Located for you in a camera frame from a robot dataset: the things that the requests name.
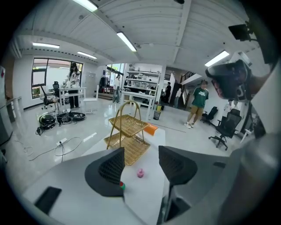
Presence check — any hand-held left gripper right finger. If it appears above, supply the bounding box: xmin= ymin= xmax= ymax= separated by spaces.
xmin=156 ymin=145 xmax=232 ymax=225

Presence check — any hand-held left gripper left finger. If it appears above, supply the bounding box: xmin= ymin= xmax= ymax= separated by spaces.
xmin=21 ymin=146 xmax=155 ymax=225

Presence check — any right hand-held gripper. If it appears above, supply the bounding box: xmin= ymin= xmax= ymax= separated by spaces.
xmin=205 ymin=51 xmax=253 ymax=102

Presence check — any woven wicker basket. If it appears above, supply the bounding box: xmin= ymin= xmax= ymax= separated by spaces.
xmin=103 ymin=100 xmax=151 ymax=167

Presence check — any person's right forearm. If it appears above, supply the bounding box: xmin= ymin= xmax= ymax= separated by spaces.
xmin=249 ymin=71 xmax=274 ymax=96

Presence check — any ceiling light bar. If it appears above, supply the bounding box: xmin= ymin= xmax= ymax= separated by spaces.
xmin=32 ymin=42 xmax=61 ymax=49
xmin=116 ymin=32 xmax=137 ymax=52
xmin=72 ymin=0 xmax=98 ymax=12
xmin=77 ymin=51 xmax=98 ymax=60
xmin=204 ymin=50 xmax=230 ymax=67

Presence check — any black office chair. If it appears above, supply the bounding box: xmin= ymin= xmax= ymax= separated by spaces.
xmin=40 ymin=81 xmax=60 ymax=109
xmin=208 ymin=109 xmax=242 ymax=151
xmin=201 ymin=106 xmax=219 ymax=126

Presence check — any orange tissue box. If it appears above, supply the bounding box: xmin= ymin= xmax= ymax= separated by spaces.
xmin=144 ymin=123 xmax=159 ymax=136

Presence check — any black oval device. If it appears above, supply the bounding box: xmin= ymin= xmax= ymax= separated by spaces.
xmin=68 ymin=111 xmax=86 ymax=121

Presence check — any round black robot vacuum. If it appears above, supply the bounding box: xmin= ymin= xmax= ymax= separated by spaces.
xmin=39 ymin=114 xmax=56 ymax=129

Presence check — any white storage shelf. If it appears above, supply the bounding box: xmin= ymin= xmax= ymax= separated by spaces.
xmin=124 ymin=70 xmax=162 ymax=108

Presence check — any white desk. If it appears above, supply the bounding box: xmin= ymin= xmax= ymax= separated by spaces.
xmin=121 ymin=91 xmax=155 ymax=120
xmin=58 ymin=87 xmax=87 ymax=110

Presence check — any black framed window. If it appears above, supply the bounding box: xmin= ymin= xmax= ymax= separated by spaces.
xmin=31 ymin=57 xmax=84 ymax=100

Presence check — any black power cable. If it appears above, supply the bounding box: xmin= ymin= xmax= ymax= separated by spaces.
xmin=58 ymin=142 xmax=66 ymax=163

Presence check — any white cable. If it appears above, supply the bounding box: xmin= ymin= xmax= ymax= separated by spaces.
xmin=23 ymin=136 xmax=83 ymax=162

